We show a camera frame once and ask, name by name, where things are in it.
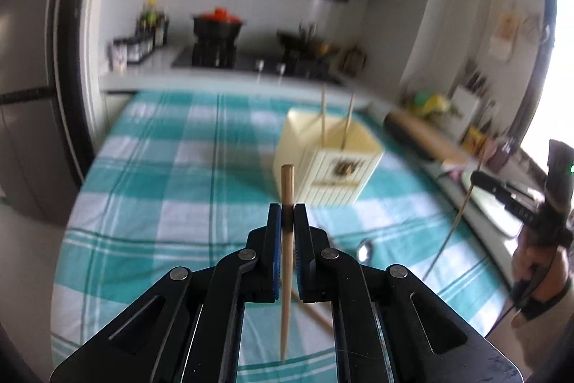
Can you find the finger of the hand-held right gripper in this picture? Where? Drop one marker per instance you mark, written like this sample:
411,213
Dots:
502,190

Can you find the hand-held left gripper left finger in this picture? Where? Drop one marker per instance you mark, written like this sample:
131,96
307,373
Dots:
273,250

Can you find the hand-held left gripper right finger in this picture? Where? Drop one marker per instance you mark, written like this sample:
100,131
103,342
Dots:
301,257

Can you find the wooden chopstick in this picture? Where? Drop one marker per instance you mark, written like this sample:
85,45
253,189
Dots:
466,197
348,118
287,185
314,315
322,114

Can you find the metal spoon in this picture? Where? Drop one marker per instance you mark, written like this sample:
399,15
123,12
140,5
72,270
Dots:
365,250

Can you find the cream utensil holder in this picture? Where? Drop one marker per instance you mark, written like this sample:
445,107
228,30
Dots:
314,176

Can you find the person's right hand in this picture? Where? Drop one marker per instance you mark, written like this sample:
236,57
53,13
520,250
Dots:
533,275

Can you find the white basin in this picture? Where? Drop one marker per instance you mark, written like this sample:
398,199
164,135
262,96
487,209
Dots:
493,212

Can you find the wooden cutting board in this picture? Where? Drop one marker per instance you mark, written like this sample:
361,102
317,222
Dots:
444,145

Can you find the white knife block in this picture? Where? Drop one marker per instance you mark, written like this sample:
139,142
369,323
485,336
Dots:
466,105

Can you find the yellow green sponge bag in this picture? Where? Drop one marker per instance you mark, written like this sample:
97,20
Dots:
428,104

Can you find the teal checked tablecloth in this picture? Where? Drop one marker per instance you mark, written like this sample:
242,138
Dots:
157,185

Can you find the window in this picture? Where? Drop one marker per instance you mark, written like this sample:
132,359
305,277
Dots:
560,64

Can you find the black gas stove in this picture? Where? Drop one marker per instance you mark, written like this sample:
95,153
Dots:
242,62

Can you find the metal wok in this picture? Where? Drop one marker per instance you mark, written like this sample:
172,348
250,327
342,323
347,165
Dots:
298,44

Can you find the black pot with red lid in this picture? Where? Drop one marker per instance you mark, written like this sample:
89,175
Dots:
219,31

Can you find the dark glass bottle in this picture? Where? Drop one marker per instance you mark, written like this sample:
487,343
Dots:
163,33

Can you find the row of spice jars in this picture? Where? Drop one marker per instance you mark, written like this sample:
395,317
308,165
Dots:
130,51

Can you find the yellow-capped sauce bottle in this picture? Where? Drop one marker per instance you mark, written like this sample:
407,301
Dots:
151,19

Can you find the grey refrigerator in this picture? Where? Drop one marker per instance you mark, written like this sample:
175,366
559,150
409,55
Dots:
27,118

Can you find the hanging wall calendar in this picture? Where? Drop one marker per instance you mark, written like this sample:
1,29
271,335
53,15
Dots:
506,35

